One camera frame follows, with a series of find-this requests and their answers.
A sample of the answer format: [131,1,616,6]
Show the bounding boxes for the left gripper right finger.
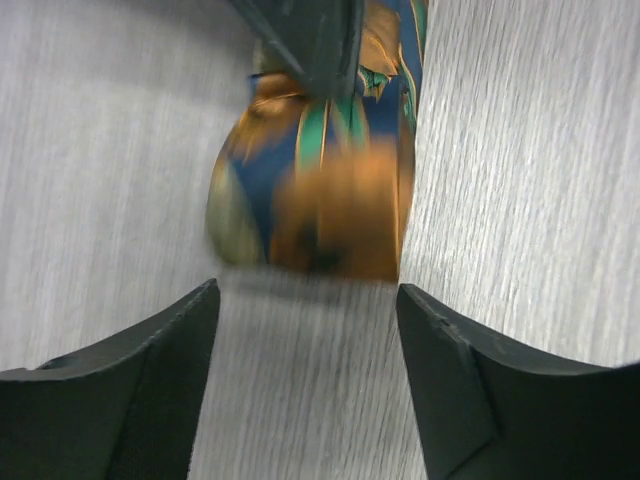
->
[396,284,639,479]

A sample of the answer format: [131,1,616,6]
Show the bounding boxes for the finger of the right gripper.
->
[231,0,365,99]

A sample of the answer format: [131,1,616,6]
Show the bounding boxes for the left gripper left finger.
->
[1,279,220,479]

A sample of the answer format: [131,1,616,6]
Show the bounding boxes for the floral patterned necktie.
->
[206,1,429,282]

